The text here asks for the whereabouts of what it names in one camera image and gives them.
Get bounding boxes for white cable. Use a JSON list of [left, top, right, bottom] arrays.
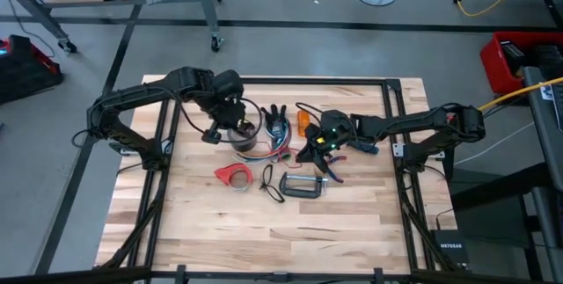
[[452, 120, 536, 166]]

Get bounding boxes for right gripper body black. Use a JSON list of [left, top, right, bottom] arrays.
[[307, 110, 353, 156]]

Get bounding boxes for blue black handled screwdriver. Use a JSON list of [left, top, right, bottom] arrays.
[[347, 140, 380, 156]]

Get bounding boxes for clear safety glasses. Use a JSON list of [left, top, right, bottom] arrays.
[[259, 164, 286, 204]]

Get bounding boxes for multicolour wire bundle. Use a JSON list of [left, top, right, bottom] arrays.
[[235, 116, 294, 164]]

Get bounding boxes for red blue handled pliers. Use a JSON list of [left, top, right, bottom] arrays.
[[323, 154, 348, 185]]

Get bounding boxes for black aluminium frame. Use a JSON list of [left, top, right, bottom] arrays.
[[0, 76, 563, 284]]

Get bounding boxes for black tape roll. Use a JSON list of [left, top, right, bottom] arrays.
[[226, 125, 260, 153]]

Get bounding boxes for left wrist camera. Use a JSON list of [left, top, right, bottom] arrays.
[[201, 128, 223, 145]]

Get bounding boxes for black Netgear network switch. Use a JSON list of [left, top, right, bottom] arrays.
[[429, 229, 471, 268]]

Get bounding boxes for orange mallet wooden handle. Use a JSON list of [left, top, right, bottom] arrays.
[[296, 109, 312, 139]]

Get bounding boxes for black camera cable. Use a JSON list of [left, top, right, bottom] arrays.
[[174, 94, 265, 145]]

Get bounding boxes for red plastic bin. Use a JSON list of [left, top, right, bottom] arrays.
[[479, 31, 563, 96]]

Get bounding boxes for red cord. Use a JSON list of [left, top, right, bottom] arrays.
[[257, 141, 309, 164]]

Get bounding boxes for black glove with wires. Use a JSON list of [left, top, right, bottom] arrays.
[[260, 103, 289, 139]]

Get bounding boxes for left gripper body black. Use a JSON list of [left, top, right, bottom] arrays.
[[206, 92, 248, 130]]

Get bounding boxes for clear tape red dispenser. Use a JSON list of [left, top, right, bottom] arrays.
[[214, 163, 254, 193]]

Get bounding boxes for red black case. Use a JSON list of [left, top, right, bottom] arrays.
[[0, 34, 65, 105]]

